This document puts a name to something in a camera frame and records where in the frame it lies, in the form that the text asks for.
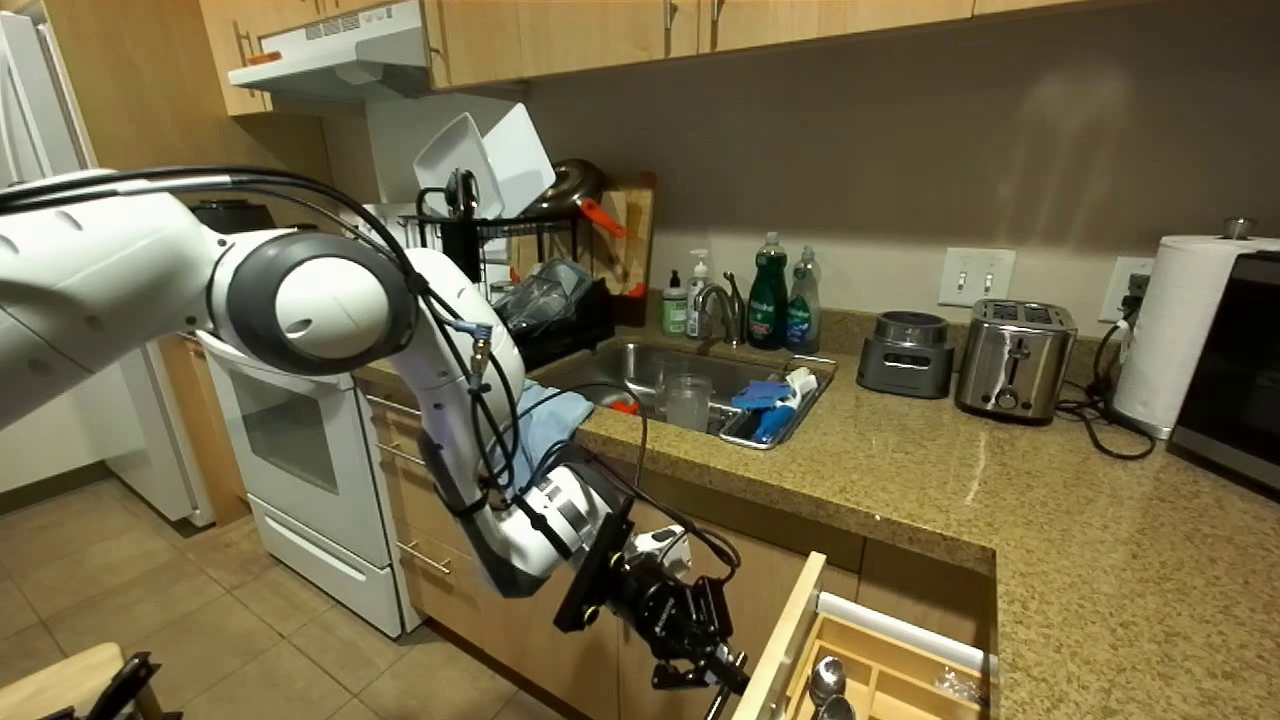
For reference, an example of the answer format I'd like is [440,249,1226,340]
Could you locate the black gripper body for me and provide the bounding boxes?
[616,543,738,688]

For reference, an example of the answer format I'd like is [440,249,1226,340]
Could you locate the wooden drawer with steel handle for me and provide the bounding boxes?
[727,547,996,720]

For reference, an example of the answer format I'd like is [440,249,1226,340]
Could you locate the steel spoon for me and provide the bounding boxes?
[804,653,855,720]

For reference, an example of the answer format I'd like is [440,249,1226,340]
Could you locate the wooden cutlery tray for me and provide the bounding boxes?
[783,615,992,720]

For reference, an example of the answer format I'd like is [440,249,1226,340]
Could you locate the blue dish brush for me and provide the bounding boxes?
[717,397,804,453]

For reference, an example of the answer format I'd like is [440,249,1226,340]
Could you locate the clear plastic cup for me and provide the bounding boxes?
[654,373,717,432]

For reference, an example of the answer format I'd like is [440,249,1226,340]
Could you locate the light blue cloth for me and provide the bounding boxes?
[506,377,598,491]

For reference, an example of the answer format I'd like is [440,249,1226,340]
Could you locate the blue sponge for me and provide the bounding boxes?
[727,377,796,416]

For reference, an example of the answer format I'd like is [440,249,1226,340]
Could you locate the steel sink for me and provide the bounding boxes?
[536,333,838,454]

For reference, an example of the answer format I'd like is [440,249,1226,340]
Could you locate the wooden sink base cabinet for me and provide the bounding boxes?
[355,384,996,720]

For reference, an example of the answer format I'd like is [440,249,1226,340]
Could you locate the steel faucet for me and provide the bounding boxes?
[690,273,750,350]

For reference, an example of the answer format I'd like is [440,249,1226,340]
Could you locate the small green soap bottle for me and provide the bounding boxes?
[661,267,690,340]

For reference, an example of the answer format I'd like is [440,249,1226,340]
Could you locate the white pump bottle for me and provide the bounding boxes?
[679,242,717,342]

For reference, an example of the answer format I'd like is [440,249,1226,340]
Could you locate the green dish soap bottle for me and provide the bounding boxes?
[742,229,793,350]

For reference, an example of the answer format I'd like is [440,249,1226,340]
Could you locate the blue dish soap bottle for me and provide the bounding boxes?
[780,240,825,356]

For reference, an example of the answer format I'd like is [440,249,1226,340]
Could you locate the pale blue plastic container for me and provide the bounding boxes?
[494,257,594,337]

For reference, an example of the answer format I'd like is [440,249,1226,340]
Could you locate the small dark grey appliance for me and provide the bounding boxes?
[850,309,957,398]

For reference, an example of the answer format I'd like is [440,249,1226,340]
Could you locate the white oven stove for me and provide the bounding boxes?
[192,333,423,639]

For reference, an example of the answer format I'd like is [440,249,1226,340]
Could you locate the steel toaster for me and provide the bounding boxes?
[953,296,1080,426]

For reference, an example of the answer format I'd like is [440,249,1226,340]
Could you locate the black frying pan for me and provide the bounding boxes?
[522,156,610,223]

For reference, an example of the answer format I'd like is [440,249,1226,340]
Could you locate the white paper towel roll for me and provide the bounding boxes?
[1107,230,1277,443]

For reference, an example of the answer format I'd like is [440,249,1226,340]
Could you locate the black clamp stand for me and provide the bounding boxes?
[71,649,171,720]

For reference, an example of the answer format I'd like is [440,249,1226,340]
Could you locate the black steel microwave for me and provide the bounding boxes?
[1162,242,1280,500]

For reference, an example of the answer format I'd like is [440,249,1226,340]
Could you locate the wooden upper cabinets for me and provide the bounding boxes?
[194,0,1280,120]

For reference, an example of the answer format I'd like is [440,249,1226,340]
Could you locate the white refrigerator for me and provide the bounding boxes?
[0,2,215,533]

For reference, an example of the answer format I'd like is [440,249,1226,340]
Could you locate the white range hood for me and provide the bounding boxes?
[224,0,435,102]

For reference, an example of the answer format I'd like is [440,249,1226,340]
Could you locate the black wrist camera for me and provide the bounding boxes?
[552,513,639,639]

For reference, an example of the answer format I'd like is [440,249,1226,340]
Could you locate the black wire dish rack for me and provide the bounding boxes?
[402,169,622,377]

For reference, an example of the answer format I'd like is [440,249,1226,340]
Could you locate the black toaster cable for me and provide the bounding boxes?
[1057,317,1162,463]

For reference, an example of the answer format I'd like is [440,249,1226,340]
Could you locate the white light switch plate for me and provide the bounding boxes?
[937,242,1017,313]

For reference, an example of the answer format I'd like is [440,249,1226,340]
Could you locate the white wall outlet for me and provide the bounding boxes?
[1095,251,1157,329]

